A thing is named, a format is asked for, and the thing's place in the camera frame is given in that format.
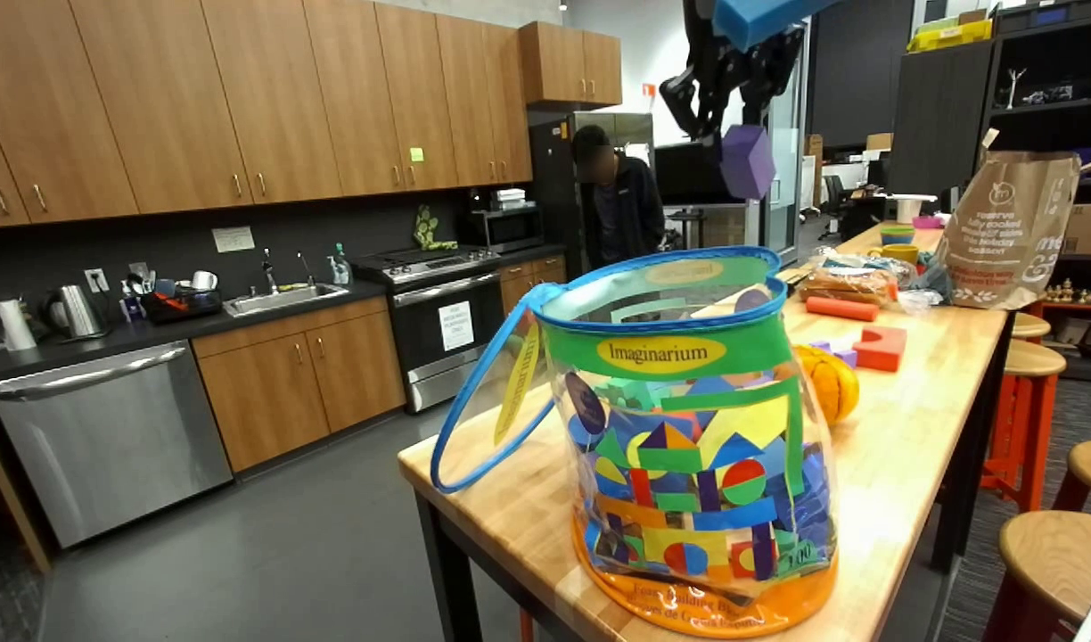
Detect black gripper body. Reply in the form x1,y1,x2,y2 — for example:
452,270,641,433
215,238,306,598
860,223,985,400
680,0,809,90

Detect purple foam block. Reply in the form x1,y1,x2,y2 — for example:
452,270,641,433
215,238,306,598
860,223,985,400
716,122,780,203

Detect red cylinder block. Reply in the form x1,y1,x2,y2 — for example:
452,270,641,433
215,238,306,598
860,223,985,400
802,291,883,326

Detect red arch block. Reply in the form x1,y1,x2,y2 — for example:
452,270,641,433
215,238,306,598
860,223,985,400
853,326,907,373

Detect brown printed paper bag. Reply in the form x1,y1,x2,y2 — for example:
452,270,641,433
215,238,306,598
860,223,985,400
937,147,1085,311

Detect clear toy bag green rim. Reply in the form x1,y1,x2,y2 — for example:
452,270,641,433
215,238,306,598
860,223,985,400
427,241,846,642

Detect wooden cabinet above fridge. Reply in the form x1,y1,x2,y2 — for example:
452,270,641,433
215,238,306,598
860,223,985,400
516,19,627,109

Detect person in dark clothes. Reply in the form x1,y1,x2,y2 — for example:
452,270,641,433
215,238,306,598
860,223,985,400
566,122,671,278

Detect yellow package on shelf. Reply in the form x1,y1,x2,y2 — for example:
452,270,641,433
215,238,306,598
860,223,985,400
906,6,999,57

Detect black microwave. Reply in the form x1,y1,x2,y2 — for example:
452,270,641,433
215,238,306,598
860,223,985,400
462,203,547,253

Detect wooden lower cabinet beside oven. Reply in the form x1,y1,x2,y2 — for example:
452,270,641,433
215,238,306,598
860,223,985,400
496,253,570,315

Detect green plant figure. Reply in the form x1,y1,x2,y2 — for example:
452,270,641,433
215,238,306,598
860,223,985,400
408,203,444,253

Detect black shelving unit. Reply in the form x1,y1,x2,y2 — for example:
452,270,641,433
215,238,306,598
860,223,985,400
987,0,1091,385

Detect orange plush pumpkin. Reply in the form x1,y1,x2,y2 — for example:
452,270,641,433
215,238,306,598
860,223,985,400
791,341,865,429

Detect white paper on oven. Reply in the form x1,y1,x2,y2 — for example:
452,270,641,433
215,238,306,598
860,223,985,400
434,296,482,356

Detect stainless steel oven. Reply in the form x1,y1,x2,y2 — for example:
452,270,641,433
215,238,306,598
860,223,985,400
380,245,508,416

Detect soap bottle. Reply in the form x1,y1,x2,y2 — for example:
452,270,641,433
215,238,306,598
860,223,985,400
329,238,357,290

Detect wooden upper cabinets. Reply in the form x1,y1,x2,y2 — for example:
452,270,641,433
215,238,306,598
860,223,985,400
0,0,534,235

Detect kitchen sink with faucet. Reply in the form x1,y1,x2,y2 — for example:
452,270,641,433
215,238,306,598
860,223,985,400
222,251,354,326

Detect wooden double-door lower cabinet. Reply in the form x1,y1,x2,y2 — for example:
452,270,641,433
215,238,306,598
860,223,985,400
187,296,408,479

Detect dish rack with dishes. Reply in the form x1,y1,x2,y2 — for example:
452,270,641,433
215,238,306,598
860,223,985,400
117,259,229,328

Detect silver electric kettle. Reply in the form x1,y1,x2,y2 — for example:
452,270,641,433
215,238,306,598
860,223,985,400
46,283,104,341

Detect stainless steel dishwasher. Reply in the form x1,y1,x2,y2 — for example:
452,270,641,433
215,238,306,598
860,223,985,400
0,340,236,554

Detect white pitcher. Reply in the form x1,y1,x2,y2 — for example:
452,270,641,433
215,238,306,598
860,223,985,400
0,296,43,356

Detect blue wrist mount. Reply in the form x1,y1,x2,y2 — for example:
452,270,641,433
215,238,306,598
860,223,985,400
709,0,836,55

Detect white wall sign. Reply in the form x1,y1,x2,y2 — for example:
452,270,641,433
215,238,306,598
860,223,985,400
205,223,261,259

